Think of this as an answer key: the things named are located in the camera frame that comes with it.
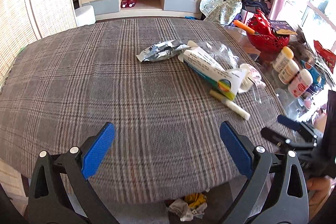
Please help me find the floral cloth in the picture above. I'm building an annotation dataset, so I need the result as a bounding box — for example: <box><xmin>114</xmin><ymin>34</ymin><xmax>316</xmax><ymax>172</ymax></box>
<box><xmin>199</xmin><ymin>0</ymin><xmax>242</xmax><ymax>26</ymax></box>

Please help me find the white bottle red label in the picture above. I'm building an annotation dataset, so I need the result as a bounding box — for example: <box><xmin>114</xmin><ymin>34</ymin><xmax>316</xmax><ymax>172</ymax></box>
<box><xmin>288</xmin><ymin>69</ymin><xmax>313</xmax><ymax>98</ymax></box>

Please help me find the yellow cap white bottle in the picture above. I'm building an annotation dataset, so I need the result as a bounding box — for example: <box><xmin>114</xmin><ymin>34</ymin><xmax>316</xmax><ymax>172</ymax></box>
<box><xmin>272</xmin><ymin>46</ymin><xmax>294</xmax><ymax>73</ymax></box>

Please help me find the brown plaid tablecloth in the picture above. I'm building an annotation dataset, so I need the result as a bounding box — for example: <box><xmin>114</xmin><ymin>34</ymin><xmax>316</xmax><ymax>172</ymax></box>
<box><xmin>1</xmin><ymin>18</ymin><xmax>292</xmax><ymax>203</ymax></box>

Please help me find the dark book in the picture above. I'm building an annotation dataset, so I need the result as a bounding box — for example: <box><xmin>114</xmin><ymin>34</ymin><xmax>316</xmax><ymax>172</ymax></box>
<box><xmin>269</xmin><ymin>20</ymin><xmax>297</xmax><ymax>35</ymax></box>

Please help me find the person's right hand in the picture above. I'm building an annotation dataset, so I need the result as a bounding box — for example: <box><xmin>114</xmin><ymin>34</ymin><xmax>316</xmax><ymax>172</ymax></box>
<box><xmin>306</xmin><ymin>177</ymin><xmax>333</xmax><ymax>220</ymax></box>

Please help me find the silver foil wrapper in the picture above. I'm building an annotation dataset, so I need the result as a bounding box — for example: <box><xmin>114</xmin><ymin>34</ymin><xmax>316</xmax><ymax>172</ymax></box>
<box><xmin>136</xmin><ymin>39</ymin><xmax>190</xmax><ymax>62</ymax></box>

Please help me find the dark trash bin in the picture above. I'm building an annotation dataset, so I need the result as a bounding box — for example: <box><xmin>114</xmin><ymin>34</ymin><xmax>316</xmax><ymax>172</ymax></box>
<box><xmin>167</xmin><ymin>182</ymin><xmax>233</xmax><ymax>223</ymax></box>

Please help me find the red plastic basket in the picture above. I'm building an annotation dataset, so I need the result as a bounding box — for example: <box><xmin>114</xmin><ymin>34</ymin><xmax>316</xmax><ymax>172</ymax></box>
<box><xmin>247</xmin><ymin>9</ymin><xmax>289</xmax><ymax>53</ymax></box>

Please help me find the white round stool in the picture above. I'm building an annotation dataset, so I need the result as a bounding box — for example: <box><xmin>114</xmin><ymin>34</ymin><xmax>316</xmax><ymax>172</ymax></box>
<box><xmin>75</xmin><ymin>5</ymin><xmax>96</xmax><ymax>27</ymax></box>

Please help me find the yellow wrapper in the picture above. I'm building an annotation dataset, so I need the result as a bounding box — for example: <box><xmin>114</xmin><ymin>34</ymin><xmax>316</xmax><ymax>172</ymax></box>
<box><xmin>184</xmin><ymin>193</ymin><xmax>207</xmax><ymax>210</ymax></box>

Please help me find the clear plastic bag trash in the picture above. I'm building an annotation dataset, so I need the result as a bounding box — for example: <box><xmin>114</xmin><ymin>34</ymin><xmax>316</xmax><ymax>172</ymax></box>
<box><xmin>197</xmin><ymin>41</ymin><xmax>239</xmax><ymax>69</ymax></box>

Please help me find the blue chip bag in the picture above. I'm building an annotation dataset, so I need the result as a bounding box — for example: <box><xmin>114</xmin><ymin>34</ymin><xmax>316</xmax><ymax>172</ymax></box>
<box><xmin>301</xmin><ymin>60</ymin><xmax>325</xmax><ymax>89</ymax></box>

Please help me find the white carton box trash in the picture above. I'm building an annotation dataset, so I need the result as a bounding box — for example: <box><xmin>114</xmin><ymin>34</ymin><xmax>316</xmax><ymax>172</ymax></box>
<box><xmin>178</xmin><ymin>40</ymin><xmax>247</xmax><ymax>101</ymax></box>

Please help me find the red snack bag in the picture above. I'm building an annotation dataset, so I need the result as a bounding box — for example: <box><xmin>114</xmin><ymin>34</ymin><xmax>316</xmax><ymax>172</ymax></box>
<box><xmin>314</xmin><ymin>40</ymin><xmax>336</xmax><ymax>73</ymax></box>

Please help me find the white cap yellow-label bottle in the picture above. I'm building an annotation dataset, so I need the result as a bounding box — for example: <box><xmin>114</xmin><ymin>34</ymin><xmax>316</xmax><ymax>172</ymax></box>
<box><xmin>278</xmin><ymin>59</ymin><xmax>299</xmax><ymax>85</ymax></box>

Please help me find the white barcode plastic bag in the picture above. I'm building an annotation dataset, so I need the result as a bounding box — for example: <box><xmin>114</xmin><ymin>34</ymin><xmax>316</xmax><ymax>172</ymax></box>
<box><xmin>180</xmin><ymin>203</ymin><xmax>207</xmax><ymax>222</ymax></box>

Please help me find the white yellow tube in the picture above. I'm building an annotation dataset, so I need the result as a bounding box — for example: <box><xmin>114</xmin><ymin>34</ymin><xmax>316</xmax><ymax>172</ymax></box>
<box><xmin>210</xmin><ymin>89</ymin><xmax>251</xmax><ymax>121</ymax></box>

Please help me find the white tissue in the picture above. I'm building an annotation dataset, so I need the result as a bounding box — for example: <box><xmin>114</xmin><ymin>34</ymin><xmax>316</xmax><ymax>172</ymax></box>
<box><xmin>168</xmin><ymin>198</ymin><xmax>189</xmax><ymax>218</ymax></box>

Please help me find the orange handled tool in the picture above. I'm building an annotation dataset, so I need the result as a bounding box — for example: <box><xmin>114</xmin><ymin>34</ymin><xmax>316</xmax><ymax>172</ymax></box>
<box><xmin>233</xmin><ymin>20</ymin><xmax>255</xmax><ymax>35</ymax></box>

